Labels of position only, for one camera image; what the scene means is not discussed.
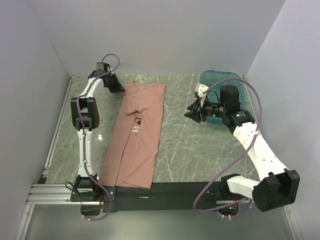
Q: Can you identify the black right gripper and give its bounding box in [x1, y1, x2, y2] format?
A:
[184, 95, 227, 124]

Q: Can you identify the pink t shirt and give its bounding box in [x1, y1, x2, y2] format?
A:
[98, 81, 166, 189]

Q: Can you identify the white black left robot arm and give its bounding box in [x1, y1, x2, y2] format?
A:
[70, 61, 126, 201]

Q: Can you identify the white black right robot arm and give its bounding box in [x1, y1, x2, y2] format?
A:
[185, 83, 300, 212]

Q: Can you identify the teal transparent plastic bin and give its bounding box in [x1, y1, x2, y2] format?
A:
[199, 70, 246, 125]

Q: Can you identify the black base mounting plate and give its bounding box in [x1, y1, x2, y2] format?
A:
[70, 182, 207, 216]

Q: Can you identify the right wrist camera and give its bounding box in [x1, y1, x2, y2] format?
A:
[195, 83, 209, 107]

